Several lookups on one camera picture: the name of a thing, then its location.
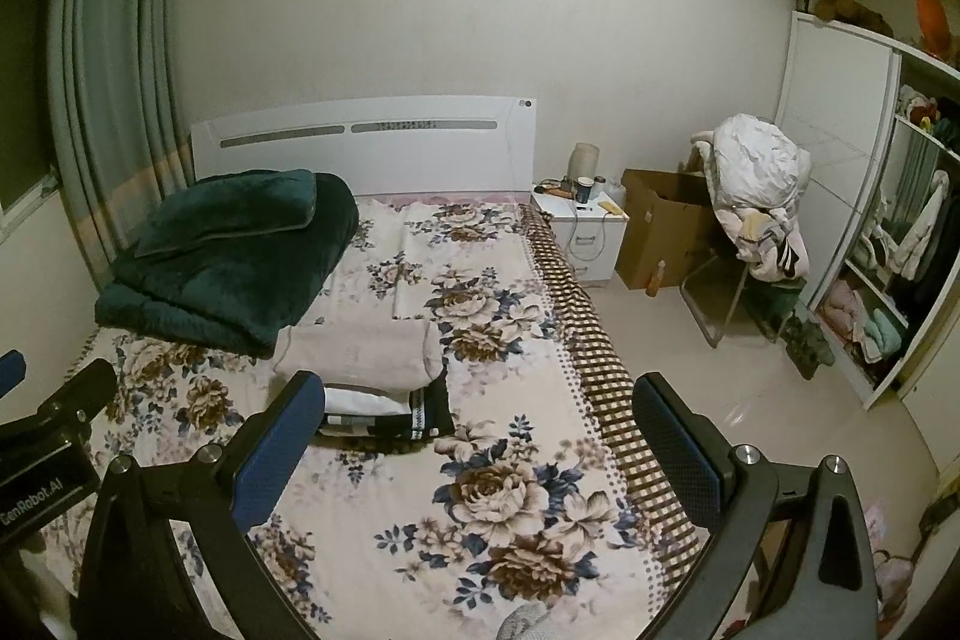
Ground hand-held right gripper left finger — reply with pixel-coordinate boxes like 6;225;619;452
71;370;327;640

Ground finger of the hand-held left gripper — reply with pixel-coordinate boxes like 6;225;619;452
0;359;119;444
0;349;27;395

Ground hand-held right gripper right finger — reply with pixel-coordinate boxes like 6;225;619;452
632;372;878;640

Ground grey long-sleeve shirt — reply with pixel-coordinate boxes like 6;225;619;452
271;319;449;395

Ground black striped folded clothes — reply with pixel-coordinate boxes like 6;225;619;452
319;377;457;442

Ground pink folded clothes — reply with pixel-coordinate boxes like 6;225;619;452
821;280;863;341

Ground teal folded clothes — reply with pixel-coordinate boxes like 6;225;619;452
859;302;908;363

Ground white folded garment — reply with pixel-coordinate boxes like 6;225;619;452
322;385;415;417

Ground metal chair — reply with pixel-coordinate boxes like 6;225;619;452
679;134;807;348

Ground dark green blanket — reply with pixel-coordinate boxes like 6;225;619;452
94;171;359;357

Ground bed with floral sheet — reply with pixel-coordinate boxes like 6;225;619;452
30;197;710;640

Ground white nightstand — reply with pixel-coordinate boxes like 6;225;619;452
530;184;629;290

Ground large cardboard box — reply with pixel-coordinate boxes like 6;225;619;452
615;167;725;292

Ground black white striped garment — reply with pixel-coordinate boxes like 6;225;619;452
739;205;809;285

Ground dark green pillow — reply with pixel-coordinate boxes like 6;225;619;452
135;169;317;259

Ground window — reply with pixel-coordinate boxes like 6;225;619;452
0;0;61;229

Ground beige table lamp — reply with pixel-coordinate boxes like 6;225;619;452
568;143;599;185

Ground white puffy jacket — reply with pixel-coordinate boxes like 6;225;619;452
690;113;812;214

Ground white headboard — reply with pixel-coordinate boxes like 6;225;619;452
189;96;539;208

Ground white hanging garment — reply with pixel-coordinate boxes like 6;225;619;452
896;171;950;281

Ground grey-green curtain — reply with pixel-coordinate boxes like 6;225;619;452
46;0;192;296

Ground white wardrobe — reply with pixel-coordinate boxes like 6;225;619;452
772;6;960;412

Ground orange object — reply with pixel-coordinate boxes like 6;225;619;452
916;0;950;52

